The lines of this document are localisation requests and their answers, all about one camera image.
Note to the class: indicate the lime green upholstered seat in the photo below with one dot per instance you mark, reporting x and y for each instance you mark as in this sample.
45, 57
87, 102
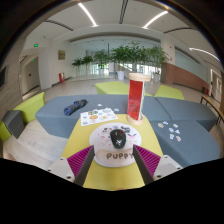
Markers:
111, 88
30, 108
169, 92

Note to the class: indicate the strip ceiling lights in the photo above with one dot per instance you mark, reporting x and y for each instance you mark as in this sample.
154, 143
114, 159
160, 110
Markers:
87, 14

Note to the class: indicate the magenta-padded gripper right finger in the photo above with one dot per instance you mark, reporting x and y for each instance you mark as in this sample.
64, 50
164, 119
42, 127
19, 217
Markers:
151, 163

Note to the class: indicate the dark grey upholstered block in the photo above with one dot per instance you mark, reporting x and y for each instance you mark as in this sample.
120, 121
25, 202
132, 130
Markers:
14, 123

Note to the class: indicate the green exit sign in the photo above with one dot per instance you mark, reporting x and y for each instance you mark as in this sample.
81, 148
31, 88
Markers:
35, 45

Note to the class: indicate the row of potted green plants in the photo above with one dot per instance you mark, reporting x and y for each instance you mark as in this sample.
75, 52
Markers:
123, 55

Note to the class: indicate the round white printed mouse pad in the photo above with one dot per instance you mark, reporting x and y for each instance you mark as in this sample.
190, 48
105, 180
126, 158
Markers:
100, 140

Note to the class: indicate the wooden bench with black frame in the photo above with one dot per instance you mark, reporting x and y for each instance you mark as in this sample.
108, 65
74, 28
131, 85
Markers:
213, 105

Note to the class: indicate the black computer mouse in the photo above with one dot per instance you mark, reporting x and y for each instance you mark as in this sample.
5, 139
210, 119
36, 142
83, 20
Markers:
118, 138

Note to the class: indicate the red panel wooden-capped tower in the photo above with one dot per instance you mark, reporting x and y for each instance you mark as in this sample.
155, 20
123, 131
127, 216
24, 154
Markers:
136, 100

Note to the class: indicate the brown wall plaque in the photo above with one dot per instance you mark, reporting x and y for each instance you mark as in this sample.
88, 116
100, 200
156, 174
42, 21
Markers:
61, 55

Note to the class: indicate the dark blue folded umbrella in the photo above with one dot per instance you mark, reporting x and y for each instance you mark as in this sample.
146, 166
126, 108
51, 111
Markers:
75, 107

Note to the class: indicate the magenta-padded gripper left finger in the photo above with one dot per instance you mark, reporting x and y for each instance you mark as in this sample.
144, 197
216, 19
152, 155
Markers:
78, 163

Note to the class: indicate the grey upholstered bench seat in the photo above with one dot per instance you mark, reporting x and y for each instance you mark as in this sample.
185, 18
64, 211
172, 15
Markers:
53, 120
193, 146
180, 108

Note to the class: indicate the small sticker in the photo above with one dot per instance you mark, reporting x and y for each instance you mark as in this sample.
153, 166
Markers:
178, 138
177, 131
171, 129
160, 125
175, 125
116, 109
172, 136
165, 122

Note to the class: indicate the red fire extinguisher box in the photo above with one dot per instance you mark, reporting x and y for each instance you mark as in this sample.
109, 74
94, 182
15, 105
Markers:
61, 78

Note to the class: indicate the white sticker sheet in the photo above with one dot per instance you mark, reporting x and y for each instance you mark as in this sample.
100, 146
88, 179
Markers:
98, 117

